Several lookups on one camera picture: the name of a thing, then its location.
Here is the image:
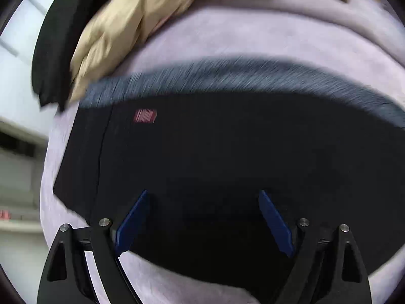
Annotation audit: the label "beige puffer jacket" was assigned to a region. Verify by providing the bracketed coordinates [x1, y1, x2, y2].
[68, 0, 250, 103]

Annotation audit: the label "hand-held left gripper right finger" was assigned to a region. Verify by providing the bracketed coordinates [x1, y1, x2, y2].
[258, 190, 372, 304]

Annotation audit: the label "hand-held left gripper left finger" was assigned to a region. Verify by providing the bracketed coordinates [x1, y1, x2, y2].
[37, 190, 151, 304]

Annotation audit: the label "white shelf unit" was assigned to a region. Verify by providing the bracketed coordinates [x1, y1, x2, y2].
[0, 117, 49, 235]

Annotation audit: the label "black pants with patterned waistband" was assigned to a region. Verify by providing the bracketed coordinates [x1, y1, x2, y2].
[52, 56, 405, 295]

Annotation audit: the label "black jacket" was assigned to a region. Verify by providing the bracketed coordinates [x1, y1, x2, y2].
[31, 0, 140, 111]

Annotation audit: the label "purple embossed blanket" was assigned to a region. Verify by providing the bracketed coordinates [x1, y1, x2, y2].
[39, 0, 405, 304]

